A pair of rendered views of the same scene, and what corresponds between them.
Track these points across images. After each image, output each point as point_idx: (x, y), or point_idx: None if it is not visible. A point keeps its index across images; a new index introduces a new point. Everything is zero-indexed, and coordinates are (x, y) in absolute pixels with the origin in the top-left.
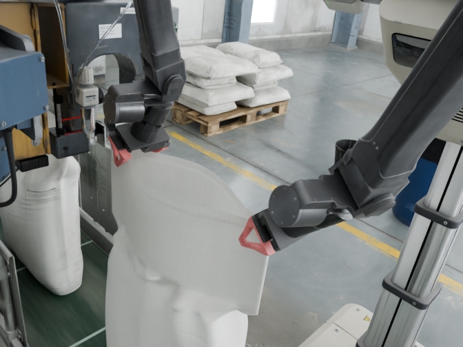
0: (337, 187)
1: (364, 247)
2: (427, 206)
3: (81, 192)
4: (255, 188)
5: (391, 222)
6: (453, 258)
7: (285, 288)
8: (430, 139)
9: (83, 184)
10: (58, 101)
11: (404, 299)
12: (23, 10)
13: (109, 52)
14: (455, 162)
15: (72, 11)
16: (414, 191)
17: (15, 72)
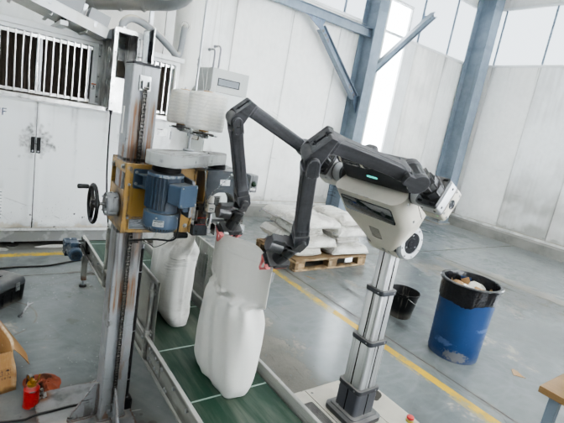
0: (289, 239)
1: (393, 361)
2: (372, 285)
3: (195, 280)
4: (320, 310)
5: (424, 350)
6: (466, 381)
7: (321, 373)
8: (308, 219)
9: (197, 274)
10: (197, 208)
11: (361, 342)
12: (192, 171)
13: (222, 191)
14: (382, 259)
15: (211, 173)
16: (440, 324)
17: (188, 190)
